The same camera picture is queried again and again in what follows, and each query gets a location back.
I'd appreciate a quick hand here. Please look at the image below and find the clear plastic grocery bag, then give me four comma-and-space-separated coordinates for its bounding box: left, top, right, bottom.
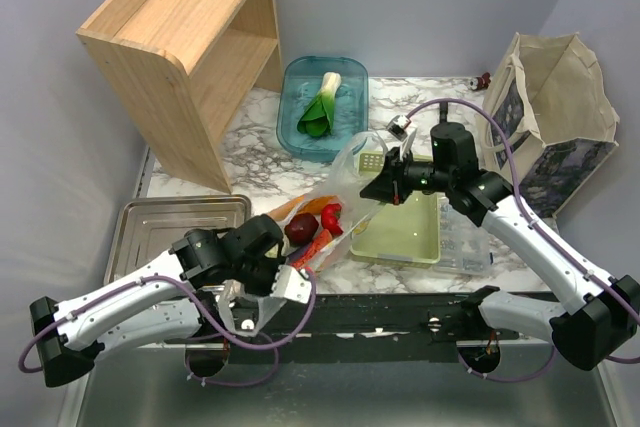
217, 131, 388, 337

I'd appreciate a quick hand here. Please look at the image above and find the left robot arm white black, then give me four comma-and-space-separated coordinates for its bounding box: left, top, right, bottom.
29, 214, 284, 388

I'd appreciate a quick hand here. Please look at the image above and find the red toy pepper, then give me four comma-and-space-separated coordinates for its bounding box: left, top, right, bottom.
320, 203, 343, 237

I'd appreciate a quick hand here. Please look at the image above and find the clear plastic compartment box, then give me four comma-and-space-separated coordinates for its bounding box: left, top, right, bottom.
434, 197, 492, 276

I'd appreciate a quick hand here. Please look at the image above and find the small red black connector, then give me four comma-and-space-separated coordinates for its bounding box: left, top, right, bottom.
469, 72, 491, 91

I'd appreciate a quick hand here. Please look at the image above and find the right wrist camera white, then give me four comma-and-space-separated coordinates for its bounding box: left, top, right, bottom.
386, 115, 417, 159

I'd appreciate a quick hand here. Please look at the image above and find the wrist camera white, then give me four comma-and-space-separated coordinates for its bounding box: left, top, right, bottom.
270, 265, 312, 304
386, 115, 417, 159

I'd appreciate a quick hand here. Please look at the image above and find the canvas tote bag with print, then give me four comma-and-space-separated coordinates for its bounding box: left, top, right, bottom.
477, 33, 619, 218

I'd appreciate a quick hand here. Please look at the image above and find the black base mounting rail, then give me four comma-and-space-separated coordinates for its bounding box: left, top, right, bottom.
162, 291, 521, 366

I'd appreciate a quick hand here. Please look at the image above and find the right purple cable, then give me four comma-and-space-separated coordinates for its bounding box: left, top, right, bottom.
404, 98, 640, 382

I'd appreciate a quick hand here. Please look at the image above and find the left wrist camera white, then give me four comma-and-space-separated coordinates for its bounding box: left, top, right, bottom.
270, 265, 312, 304

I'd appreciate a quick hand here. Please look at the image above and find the light green plastic basket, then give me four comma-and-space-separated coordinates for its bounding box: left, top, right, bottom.
349, 149, 442, 266

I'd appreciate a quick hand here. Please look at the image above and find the toy watermelon slice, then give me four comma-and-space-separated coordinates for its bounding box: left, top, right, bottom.
289, 229, 333, 270

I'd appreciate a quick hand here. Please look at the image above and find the aluminium frame rail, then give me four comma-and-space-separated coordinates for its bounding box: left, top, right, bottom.
144, 338, 227, 350

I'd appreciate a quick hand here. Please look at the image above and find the dark red toy apple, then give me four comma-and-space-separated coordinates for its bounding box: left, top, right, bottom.
284, 212, 319, 246

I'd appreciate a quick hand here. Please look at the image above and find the metal baking tray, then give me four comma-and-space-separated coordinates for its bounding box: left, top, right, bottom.
103, 195, 252, 284

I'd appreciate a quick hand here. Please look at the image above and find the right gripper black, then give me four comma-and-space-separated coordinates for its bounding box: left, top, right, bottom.
361, 145, 454, 205

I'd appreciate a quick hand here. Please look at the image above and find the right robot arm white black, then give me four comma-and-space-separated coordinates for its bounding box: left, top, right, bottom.
360, 122, 639, 371

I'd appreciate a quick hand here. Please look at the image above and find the wooden shelf unit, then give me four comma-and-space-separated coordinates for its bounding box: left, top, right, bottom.
77, 0, 283, 192

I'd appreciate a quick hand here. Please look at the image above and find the toy bok choy green white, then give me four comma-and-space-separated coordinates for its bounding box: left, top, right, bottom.
297, 72, 342, 138

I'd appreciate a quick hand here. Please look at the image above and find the black T-shaped pipe fitting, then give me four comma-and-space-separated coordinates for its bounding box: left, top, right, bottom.
438, 101, 449, 123

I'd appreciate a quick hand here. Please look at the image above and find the orange toy carrot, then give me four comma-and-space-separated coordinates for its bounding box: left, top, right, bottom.
267, 196, 337, 221

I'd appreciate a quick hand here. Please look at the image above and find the teal transparent plastic bin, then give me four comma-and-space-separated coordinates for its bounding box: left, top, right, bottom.
276, 56, 369, 162

